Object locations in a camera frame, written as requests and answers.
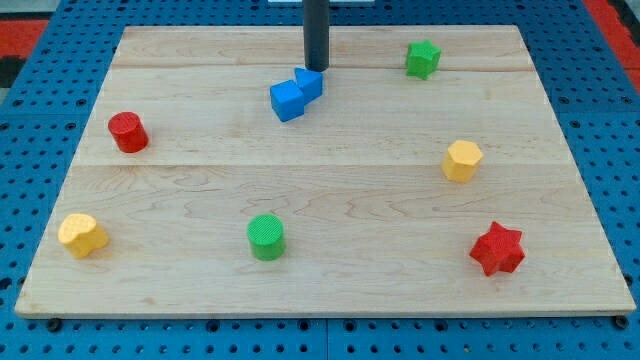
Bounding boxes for blue triangle block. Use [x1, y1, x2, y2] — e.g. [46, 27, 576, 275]
[294, 67, 324, 104]

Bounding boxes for green star block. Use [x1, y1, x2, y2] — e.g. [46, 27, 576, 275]
[405, 40, 442, 80]

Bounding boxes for red star block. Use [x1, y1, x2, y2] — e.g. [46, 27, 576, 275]
[469, 222, 525, 276]

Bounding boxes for green cylinder block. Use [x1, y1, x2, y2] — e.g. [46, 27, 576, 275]
[247, 214, 286, 261]

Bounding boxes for blue cube block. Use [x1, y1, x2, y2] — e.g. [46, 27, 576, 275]
[270, 80, 305, 122]

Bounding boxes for light wooden board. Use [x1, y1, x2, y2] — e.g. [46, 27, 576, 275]
[15, 25, 636, 319]

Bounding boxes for yellow hexagon block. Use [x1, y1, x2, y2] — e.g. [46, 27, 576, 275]
[441, 140, 483, 183]

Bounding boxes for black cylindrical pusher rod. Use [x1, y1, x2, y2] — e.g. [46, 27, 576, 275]
[302, 0, 330, 72]

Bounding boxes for red cylinder block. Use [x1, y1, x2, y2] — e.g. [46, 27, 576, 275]
[108, 112, 149, 153]

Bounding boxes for yellow heart block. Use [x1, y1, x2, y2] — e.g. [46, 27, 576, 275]
[57, 213, 109, 258]

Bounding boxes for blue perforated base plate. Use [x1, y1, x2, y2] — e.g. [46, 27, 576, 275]
[1, 0, 639, 359]

